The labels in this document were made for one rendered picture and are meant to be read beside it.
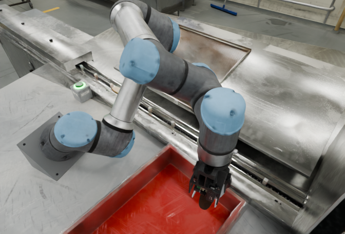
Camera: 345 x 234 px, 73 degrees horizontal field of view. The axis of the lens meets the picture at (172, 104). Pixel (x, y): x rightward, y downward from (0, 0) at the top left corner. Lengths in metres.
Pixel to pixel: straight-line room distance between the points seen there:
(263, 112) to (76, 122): 0.72
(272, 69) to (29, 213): 1.15
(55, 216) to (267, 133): 0.80
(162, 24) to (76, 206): 0.67
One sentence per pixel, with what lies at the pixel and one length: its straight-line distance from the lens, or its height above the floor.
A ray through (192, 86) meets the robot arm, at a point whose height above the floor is 1.32.
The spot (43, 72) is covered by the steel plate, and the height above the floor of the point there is 0.82.
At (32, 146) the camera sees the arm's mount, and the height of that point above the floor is 0.93.
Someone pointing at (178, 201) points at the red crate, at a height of 0.82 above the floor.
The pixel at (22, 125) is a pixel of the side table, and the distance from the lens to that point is 1.27.
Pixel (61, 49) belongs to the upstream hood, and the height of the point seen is 0.92.
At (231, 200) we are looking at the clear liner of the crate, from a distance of 0.80.
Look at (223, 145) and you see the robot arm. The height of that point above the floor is 1.26.
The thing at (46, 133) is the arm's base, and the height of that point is 0.97.
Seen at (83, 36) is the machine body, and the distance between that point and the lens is 1.93.
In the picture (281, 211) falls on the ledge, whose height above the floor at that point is 0.86.
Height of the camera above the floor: 1.60
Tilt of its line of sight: 42 degrees down
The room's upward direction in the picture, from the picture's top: 1 degrees counter-clockwise
